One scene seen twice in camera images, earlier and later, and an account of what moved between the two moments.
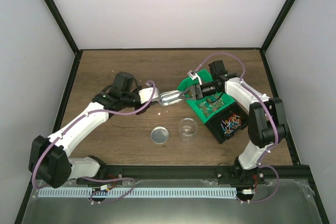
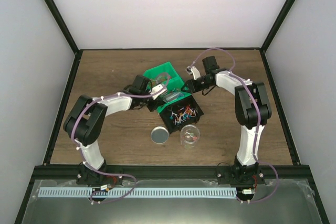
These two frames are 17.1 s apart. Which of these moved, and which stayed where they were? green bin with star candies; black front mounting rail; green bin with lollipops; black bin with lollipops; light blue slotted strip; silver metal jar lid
Moved: black bin with lollipops; green bin with star candies; green bin with lollipops
Stayed: silver metal jar lid; black front mounting rail; light blue slotted strip
